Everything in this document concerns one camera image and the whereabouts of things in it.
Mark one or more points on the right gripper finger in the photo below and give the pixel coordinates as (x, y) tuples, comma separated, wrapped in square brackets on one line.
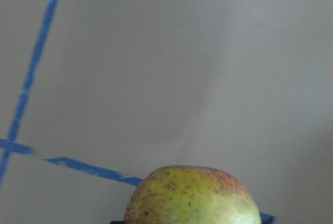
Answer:
[(116, 222)]

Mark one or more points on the red yellow apple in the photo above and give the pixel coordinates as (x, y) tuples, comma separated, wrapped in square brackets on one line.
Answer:
[(191, 194)]

